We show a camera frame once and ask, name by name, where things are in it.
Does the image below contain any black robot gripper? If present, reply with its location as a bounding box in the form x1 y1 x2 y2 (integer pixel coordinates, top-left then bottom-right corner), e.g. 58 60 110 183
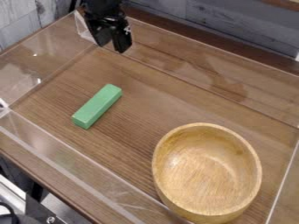
83 0 132 53

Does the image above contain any green rectangular block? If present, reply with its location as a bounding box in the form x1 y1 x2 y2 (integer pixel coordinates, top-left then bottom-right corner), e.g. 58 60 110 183
71 84 123 130

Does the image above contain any brown wooden bowl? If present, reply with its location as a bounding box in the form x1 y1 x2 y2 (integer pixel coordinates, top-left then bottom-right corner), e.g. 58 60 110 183
152 122 263 224

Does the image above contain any clear acrylic corner bracket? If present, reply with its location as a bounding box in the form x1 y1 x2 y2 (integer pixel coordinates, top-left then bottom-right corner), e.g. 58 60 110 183
74 11 96 43

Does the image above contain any black cable bottom left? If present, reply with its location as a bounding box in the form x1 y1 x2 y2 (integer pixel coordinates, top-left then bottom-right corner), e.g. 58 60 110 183
0 202 19 224

